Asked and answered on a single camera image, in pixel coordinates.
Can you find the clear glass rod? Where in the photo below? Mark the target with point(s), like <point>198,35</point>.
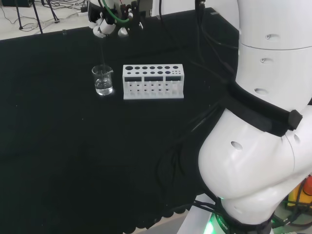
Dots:
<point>103,56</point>

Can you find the black tripod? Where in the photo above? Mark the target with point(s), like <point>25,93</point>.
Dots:
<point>36,17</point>

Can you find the white power strip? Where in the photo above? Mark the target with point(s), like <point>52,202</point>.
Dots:
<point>83,11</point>

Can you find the clear tape piece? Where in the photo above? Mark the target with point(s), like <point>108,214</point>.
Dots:
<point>64,32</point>

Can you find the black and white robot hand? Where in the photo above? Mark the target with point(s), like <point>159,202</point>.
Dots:
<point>135,17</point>

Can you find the glass beaker with water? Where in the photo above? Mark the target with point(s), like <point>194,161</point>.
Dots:
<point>102,84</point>

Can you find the yellow stop button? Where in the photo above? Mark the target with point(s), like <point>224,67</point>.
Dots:
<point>298,192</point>

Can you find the black bench cloth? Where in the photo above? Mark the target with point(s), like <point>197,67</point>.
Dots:
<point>73,146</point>

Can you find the white test tube rack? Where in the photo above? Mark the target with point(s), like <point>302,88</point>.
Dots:
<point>152,80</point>

